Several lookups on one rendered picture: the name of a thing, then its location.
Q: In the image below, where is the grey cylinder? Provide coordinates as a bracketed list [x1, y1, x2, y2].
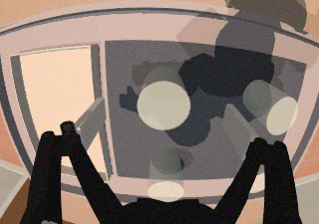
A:
[137, 67, 190, 130]
[148, 148, 184, 202]
[243, 80, 298, 135]
[233, 151, 264, 193]

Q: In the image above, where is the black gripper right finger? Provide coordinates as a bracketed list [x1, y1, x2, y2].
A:
[203, 104, 302, 224]

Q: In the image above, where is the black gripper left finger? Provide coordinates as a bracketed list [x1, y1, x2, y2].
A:
[20, 98, 139, 224]

